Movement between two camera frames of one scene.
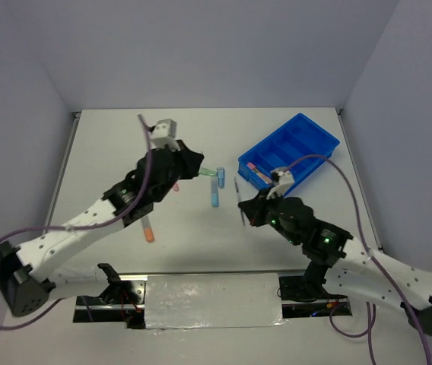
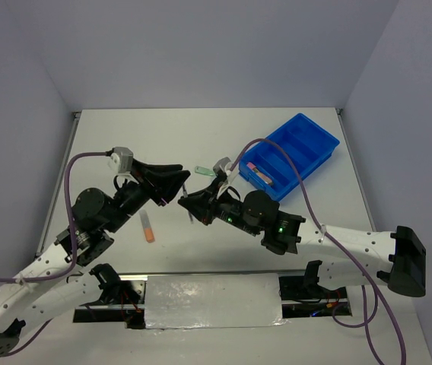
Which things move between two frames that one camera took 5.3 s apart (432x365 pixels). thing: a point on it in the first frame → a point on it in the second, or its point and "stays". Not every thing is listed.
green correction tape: (208, 172) stays
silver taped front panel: (213, 300) stays
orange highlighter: (147, 230) stays
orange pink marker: (265, 178) stays
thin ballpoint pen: (238, 194) → (185, 194)
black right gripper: (254, 207) → (201, 204)
